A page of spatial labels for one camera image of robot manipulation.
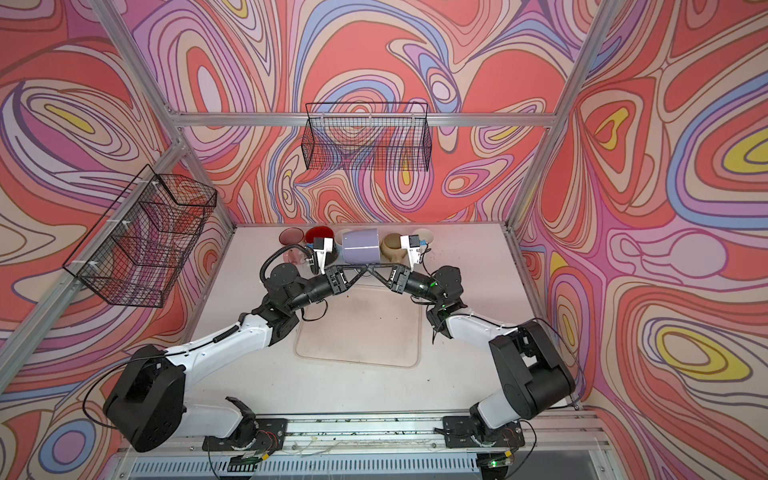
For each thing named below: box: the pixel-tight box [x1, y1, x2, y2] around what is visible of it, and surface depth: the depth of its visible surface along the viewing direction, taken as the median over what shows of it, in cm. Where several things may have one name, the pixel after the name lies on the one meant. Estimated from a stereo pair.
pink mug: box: [279, 227, 305, 265], surface depth 104 cm
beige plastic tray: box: [295, 284, 421, 367], surface depth 91 cm
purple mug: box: [342, 228, 380, 264], surface depth 69 cm
